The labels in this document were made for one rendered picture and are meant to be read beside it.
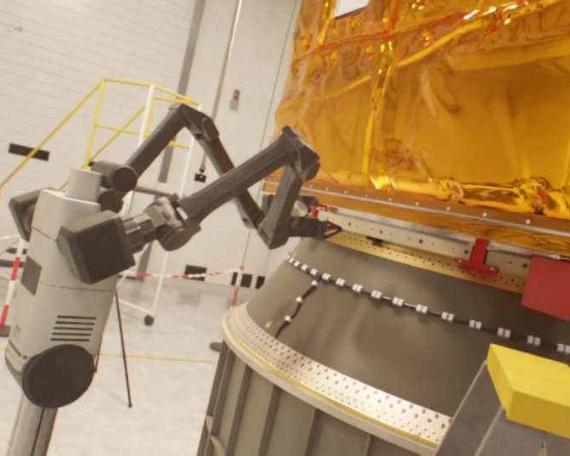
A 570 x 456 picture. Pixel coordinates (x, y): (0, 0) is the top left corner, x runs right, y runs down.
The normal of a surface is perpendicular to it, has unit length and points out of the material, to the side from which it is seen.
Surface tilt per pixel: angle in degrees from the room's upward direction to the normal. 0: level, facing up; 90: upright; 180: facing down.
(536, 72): 90
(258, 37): 90
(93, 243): 90
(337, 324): 62
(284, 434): 90
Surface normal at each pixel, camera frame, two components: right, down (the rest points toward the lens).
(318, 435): -0.64, -0.12
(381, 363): -0.39, -0.55
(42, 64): 0.46, 0.13
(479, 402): -0.24, 0.03
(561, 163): -0.86, -0.15
